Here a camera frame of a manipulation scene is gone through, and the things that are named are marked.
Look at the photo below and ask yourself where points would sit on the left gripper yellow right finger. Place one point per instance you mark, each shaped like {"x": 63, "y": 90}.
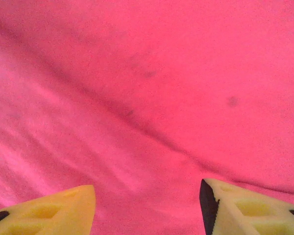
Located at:
{"x": 247, "y": 213}

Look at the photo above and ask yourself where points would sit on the pink red t-shirt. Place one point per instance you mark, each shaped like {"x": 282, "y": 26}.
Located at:
{"x": 147, "y": 73}

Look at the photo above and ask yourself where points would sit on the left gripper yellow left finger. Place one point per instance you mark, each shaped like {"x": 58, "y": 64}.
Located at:
{"x": 51, "y": 215}

